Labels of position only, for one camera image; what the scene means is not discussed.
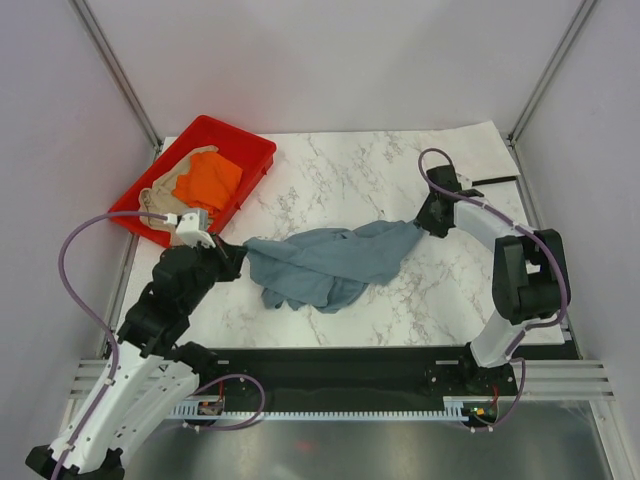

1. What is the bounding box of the beige t-shirt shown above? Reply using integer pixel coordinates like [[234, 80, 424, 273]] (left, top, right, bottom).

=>
[[139, 145, 218, 246]]

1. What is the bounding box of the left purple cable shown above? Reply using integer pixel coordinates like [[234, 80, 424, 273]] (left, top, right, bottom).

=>
[[49, 211, 176, 476]]

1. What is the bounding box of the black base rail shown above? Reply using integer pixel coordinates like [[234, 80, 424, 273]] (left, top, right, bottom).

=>
[[169, 342, 517, 411]]

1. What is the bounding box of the orange t-shirt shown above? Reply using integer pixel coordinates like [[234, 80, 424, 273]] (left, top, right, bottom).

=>
[[172, 152, 243, 219]]

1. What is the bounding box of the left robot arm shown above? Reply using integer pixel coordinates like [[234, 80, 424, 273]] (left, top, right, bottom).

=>
[[25, 232, 247, 479]]

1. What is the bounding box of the red plastic bin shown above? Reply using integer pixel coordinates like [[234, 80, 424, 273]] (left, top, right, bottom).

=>
[[111, 115, 276, 233]]

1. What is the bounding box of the left aluminium frame post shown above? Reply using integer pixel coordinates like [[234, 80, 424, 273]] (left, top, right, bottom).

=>
[[69, 0, 163, 153]]

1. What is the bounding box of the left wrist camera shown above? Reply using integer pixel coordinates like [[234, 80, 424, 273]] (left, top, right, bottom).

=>
[[164, 208, 215, 248]]

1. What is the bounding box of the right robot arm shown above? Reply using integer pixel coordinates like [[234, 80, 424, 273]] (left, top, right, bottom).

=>
[[417, 165, 570, 394]]

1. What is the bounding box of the white folded mat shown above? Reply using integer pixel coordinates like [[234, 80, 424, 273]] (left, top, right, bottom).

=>
[[417, 121, 520, 186]]

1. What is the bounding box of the white slotted cable duct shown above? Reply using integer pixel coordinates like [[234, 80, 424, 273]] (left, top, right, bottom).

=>
[[89, 397, 516, 421]]

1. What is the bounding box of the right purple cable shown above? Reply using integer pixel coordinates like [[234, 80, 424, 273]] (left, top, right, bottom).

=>
[[418, 147, 571, 436]]

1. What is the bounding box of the grey-blue t-shirt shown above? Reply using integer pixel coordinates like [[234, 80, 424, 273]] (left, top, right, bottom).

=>
[[244, 220, 423, 314]]

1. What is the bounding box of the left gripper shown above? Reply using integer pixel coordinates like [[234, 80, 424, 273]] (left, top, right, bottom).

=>
[[182, 231, 248, 312]]

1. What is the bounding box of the right aluminium frame post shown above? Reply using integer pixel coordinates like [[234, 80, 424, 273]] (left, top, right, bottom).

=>
[[504, 0, 600, 150]]

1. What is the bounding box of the aluminium frame post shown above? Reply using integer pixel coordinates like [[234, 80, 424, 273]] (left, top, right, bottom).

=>
[[69, 0, 163, 153], [504, 0, 600, 150]]

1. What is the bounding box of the purple cable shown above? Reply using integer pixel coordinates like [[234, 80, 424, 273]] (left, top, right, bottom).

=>
[[418, 147, 571, 436], [49, 211, 176, 476]]

